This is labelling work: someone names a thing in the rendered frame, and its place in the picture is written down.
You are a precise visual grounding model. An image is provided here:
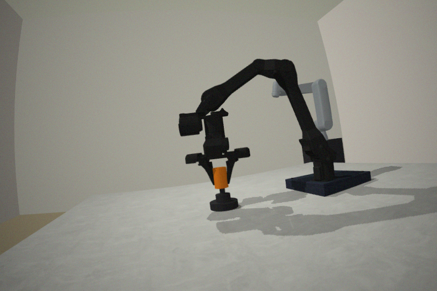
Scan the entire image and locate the orange knob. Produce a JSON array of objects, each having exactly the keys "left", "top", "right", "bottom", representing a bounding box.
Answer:
[{"left": 213, "top": 166, "right": 228, "bottom": 189}]

